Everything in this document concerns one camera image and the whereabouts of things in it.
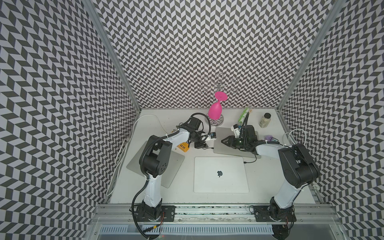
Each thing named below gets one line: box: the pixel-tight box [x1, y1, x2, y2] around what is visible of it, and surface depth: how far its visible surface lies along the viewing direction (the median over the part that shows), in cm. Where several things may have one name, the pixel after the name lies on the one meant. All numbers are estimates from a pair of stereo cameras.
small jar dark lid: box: [259, 112, 272, 128], surface depth 104 cm
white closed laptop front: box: [193, 156, 249, 194], surface depth 86 cm
